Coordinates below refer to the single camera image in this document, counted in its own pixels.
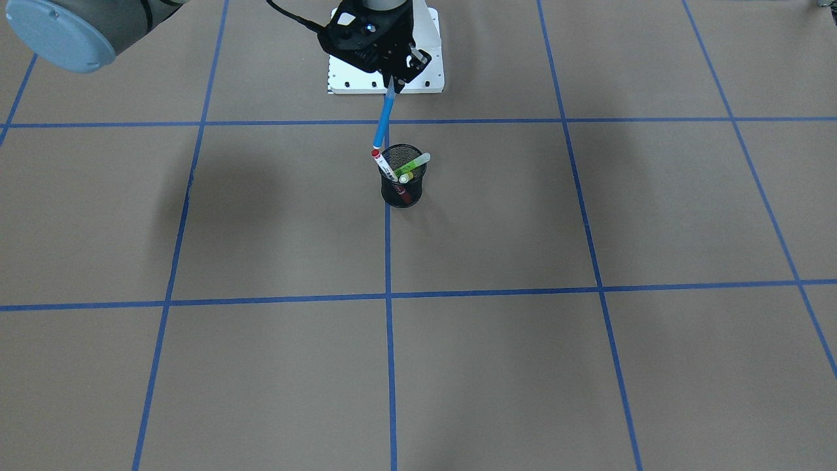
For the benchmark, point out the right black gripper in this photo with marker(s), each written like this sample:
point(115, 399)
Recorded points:
point(397, 44)

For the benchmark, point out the green highlighter pen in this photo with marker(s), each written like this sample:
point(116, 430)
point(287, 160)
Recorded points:
point(413, 164)

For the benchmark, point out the black mesh pen cup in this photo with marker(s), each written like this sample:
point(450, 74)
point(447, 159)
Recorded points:
point(400, 154)

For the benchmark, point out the red and white marker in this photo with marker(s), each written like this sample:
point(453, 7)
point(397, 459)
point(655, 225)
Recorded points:
point(386, 167)

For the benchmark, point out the blue highlighter pen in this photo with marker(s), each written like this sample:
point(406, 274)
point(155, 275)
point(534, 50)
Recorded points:
point(385, 115)

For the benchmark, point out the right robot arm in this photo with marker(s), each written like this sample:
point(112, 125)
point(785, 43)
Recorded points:
point(83, 36)

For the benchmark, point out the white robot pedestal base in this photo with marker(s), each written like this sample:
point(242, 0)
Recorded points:
point(343, 79)

